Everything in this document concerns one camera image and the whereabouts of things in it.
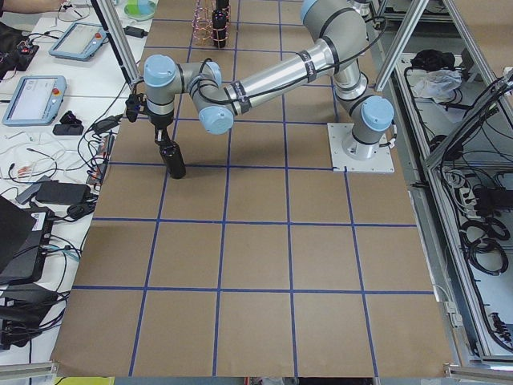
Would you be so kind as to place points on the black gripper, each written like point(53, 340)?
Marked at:
point(158, 121)

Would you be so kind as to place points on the dark wine bottle carried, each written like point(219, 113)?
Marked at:
point(170, 153)

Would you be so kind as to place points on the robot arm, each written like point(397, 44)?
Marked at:
point(339, 35)

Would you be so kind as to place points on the near wine bottle in basket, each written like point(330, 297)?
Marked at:
point(220, 21)

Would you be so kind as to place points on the black power adapter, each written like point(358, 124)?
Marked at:
point(135, 32)

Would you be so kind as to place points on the green bowl with blocks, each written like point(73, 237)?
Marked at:
point(140, 10)

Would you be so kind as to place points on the teach pendant far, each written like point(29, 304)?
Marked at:
point(79, 42)

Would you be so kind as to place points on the teach pendant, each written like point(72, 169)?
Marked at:
point(36, 101)
point(79, 42)

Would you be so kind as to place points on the teach pendant near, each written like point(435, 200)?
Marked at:
point(36, 101)

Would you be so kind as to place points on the black laptop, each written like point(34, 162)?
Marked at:
point(24, 235)

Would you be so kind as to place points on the copper wire wine basket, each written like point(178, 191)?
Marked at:
point(202, 23)

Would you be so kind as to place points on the aluminium frame post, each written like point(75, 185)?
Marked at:
point(110, 22)

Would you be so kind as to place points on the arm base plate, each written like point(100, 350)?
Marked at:
point(348, 155)

